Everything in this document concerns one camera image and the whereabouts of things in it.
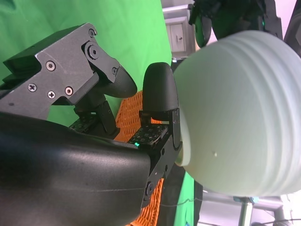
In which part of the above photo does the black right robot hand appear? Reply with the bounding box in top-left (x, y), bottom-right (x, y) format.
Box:
top-left (0, 22), bottom-right (183, 226)

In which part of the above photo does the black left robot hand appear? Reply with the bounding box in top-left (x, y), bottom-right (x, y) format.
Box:
top-left (188, 0), bottom-right (283, 48)

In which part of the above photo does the white round bowl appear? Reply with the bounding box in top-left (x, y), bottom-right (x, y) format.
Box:
top-left (173, 30), bottom-right (301, 196)

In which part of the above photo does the orange wicker basket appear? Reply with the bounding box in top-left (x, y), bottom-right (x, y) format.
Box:
top-left (112, 90), bottom-right (170, 226)

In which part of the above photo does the white drawer cabinet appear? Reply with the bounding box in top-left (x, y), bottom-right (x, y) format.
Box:
top-left (162, 6), bottom-right (196, 59)

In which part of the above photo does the green tablecloth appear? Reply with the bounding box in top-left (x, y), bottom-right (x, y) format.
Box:
top-left (0, 0), bottom-right (203, 226)

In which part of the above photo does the black backdrop cloth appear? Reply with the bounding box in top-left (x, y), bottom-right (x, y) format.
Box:
top-left (162, 164), bottom-right (203, 226)

